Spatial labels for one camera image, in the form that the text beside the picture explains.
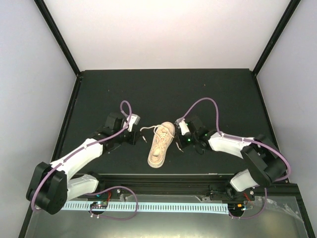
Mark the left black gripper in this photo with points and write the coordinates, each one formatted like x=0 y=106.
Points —
x=134 y=137

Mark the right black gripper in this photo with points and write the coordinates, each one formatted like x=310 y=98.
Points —
x=179 y=139

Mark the white beige sneaker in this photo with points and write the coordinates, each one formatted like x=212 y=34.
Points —
x=156 y=158

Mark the white shoelace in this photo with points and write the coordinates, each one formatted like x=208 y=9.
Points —
x=164 y=134

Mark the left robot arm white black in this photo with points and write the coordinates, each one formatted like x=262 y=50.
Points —
x=53 y=184

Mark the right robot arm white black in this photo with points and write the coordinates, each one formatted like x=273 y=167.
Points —
x=262 y=159

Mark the left small circuit board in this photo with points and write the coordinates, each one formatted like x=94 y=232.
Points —
x=99 y=205

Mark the small circuit board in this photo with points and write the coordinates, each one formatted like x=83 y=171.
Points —
x=239 y=207
x=99 y=205

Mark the right small circuit board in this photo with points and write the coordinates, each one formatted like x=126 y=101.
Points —
x=239 y=207

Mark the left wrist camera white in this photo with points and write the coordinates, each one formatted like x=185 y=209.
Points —
x=133 y=121

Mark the light blue slotted cable duct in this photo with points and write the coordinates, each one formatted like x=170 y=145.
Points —
x=213 y=208

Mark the black front frame rail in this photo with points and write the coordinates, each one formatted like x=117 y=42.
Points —
x=215 y=187

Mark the black aluminium frame left post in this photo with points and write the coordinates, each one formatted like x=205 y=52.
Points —
x=42 y=7

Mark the black aluminium frame post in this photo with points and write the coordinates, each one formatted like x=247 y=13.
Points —
x=42 y=7
x=285 y=18

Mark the black aluminium frame right post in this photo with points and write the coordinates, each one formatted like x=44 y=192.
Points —
x=285 y=18

